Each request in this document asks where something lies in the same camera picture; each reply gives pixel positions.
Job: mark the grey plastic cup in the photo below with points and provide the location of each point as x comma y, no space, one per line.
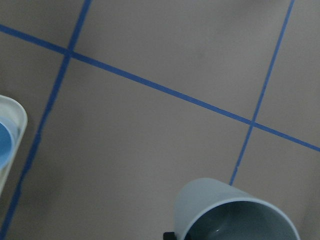
208,209

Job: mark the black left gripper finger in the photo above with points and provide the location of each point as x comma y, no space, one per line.
169,236

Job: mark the blue plastic cup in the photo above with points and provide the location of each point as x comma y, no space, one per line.
8,138

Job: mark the cream plastic tray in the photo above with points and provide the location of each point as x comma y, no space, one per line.
13,110

